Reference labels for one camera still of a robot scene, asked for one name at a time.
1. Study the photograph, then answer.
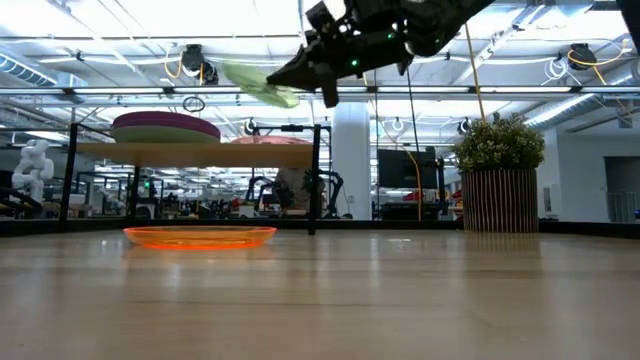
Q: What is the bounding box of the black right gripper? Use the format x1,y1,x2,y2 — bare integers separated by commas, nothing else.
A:
267,0,416,108

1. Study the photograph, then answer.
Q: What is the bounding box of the green translucent plate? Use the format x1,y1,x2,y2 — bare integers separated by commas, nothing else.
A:
222,61,301,109

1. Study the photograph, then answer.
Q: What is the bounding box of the orange translucent plate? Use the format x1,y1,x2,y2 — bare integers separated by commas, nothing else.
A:
122,225,278,251

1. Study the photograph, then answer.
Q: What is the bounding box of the white round pillar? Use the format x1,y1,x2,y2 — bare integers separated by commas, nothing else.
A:
332,102,372,220

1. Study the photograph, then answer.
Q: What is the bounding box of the person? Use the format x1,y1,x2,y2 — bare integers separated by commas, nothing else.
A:
273,168,314,211

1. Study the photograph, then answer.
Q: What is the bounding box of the black monitor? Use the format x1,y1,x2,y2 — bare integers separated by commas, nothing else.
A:
377,147,439,190

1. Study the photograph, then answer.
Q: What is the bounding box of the potted plant ribbed pot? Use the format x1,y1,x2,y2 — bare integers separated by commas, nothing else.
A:
452,112,546,234

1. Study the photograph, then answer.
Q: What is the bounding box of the white humanoid robot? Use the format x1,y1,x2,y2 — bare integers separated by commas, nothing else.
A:
12,139,55,204

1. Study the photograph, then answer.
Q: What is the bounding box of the black ceiling cable reel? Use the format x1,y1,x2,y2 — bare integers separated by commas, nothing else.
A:
181,43,220,86
567,43,596,71

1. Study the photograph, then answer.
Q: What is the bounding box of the black hanging cable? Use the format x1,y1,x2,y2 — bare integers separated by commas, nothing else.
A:
405,68,421,151

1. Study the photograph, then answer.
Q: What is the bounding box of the wooden shelf black frame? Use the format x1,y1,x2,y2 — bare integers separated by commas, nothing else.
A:
58,122,322,236

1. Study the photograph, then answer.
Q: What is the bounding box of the yellow hanging cable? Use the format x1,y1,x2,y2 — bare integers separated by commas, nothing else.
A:
464,22,487,124

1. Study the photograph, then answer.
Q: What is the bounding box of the black table frame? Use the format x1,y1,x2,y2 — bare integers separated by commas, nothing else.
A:
0,218,640,239

